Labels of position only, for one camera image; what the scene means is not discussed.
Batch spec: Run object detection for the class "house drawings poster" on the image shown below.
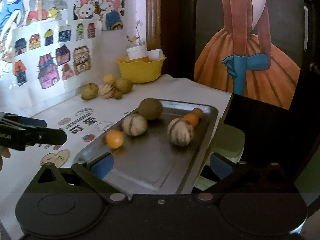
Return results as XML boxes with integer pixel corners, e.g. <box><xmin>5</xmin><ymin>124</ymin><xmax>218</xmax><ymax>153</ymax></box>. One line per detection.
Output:
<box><xmin>12</xmin><ymin>20</ymin><xmax>102</xmax><ymax>109</ymax></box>

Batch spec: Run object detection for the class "white small box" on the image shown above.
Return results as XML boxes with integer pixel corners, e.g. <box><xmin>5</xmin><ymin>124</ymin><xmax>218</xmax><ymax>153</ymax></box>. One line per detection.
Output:
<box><xmin>148</xmin><ymin>48</ymin><xmax>164</xmax><ymax>61</ymax></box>

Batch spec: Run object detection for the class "green round fruit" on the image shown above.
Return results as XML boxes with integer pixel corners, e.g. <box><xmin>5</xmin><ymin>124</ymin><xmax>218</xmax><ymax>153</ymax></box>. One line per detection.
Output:
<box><xmin>114</xmin><ymin>77</ymin><xmax>133</xmax><ymax>94</ymax></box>

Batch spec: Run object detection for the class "metal tray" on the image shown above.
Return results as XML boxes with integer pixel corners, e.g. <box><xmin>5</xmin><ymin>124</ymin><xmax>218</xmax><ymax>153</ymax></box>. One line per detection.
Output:
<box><xmin>74</xmin><ymin>100</ymin><xmax>219</xmax><ymax>196</ymax></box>

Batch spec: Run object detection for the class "yellow plastic bowl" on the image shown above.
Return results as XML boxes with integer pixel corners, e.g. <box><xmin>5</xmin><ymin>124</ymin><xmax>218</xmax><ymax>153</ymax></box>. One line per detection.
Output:
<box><xmin>116</xmin><ymin>56</ymin><xmax>167</xmax><ymax>83</ymax></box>

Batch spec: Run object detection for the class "small orange in tray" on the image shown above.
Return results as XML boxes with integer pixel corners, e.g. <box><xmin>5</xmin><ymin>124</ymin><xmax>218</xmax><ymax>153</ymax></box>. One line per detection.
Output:
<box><xmin>183</xmin><ymin>113</ymin><xmax>199</xmax><ymax>127</ymax></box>

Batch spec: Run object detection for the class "white jar with flowers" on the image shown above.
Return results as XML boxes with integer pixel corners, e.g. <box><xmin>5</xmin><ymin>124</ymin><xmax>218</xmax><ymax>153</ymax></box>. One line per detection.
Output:
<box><xmin>126</xmin><ymin>20</ymin><xmax>150</xmax><ymax>63</ymax></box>

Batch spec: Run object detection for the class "striped tan melon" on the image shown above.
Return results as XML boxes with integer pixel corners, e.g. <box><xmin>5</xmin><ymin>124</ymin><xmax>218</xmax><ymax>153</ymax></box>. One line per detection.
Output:
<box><xmin>98</xmin><ymin>83</ymin><xmax>116</xmax><ymax>99</ymax></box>

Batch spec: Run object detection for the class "cartoon children poster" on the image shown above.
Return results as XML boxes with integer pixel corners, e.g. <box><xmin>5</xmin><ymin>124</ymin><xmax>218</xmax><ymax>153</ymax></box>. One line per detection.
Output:
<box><xmin>73</xmin><ymin>0</ymin><xmax>125</xmax><ymax>31</ymax></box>

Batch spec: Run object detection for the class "person's left hand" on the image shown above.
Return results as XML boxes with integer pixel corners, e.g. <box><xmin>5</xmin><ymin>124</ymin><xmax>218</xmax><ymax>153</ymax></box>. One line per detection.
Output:
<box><xmin>0</xmin><ymin>146</ymin><xmax>11</xmax><ymax>171</ymax></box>

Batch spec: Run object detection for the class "striped white melon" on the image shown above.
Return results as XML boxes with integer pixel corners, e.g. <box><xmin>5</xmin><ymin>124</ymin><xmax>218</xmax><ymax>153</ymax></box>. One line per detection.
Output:
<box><xmin>167</xmin><ymin>118</ymin><xmax>194</xmax><ymax>147</ymax></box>
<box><xmin>121</xmin><ymin>114</ymin><xmax>148</xmax><ymax>137</ymax></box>

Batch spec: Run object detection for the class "yellow lemon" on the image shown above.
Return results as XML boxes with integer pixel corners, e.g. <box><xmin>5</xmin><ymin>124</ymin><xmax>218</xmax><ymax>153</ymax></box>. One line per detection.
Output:
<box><xmin>103</xmin><ymin>74</ymin><xmax>117</xmax><ymax>84</ymax></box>

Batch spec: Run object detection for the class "brown kiwi fruit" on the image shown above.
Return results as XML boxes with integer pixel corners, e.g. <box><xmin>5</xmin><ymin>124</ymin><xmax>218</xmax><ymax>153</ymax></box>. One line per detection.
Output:
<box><xmin>137</xmin><ymin>98</ymin><xmax>163</xmax><ymax>120</ymax></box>

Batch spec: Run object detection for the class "small orange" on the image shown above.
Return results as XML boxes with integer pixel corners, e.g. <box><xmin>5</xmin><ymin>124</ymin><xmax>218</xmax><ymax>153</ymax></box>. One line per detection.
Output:
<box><xmin>183</xmin><ymin>113</ymin><xmax>199</xmax><ymax>127</ymax></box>
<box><xmin>105</xmin><ymin>129</ymin><xmax>124</xmax><ymax>149</ymax></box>

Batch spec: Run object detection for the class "green pear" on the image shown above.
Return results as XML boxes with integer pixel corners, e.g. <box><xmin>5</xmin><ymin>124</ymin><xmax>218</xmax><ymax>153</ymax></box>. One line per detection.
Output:
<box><xmin>81</xmin><ymin>83</ymin><xmax>99</xmax><ymax>101</ymax></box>

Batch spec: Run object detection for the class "striped white melon in tray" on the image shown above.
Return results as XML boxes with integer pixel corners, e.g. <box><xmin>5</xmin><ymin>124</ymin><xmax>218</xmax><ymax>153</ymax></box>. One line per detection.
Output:
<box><xmin>121</xmin><ymin>114</ymin><xmax>148</xmax><ymax>137</ymax></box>

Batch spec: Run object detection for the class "orange dress lady painting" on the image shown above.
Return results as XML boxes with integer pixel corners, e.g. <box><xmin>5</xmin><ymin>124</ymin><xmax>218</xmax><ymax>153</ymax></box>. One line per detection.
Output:
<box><xmin>194</xmin><ymin>0</ymin><xmax>300</xmax><ymax>109</ymax></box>

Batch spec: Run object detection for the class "small brown fruit in tray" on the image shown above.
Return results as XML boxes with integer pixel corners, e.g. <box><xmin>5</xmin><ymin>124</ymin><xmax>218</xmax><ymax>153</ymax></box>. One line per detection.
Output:
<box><xmin>191</xmin><ymin>108</ymin><xmax>204</xmax><ymax>119</ymax></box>

